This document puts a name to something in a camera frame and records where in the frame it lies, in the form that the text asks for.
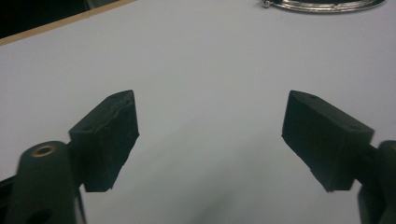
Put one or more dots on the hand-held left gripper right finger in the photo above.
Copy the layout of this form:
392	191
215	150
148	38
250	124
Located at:
323	140

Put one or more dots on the white table cover board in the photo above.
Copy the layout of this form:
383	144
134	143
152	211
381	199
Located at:
199	68

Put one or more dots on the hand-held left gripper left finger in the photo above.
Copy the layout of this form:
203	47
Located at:
104	140

